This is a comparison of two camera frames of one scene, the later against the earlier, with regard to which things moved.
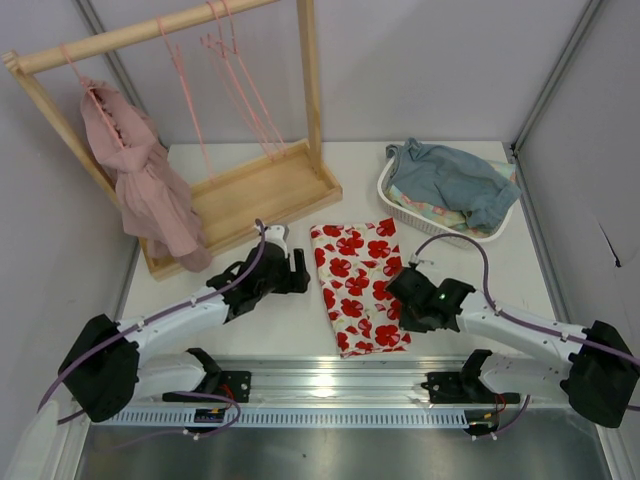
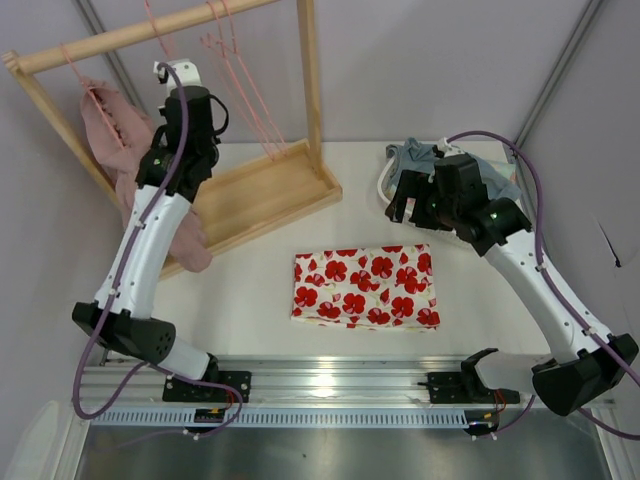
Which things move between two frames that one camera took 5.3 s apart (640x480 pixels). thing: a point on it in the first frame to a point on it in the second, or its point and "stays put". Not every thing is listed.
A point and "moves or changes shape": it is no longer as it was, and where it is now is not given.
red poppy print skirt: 354,263 moves or changes shape
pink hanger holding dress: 88,87 stays put
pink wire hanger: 175,51 to 154,28
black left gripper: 293,273 to 187,93
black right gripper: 404,292 to 409,195
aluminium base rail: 339,380 stays put
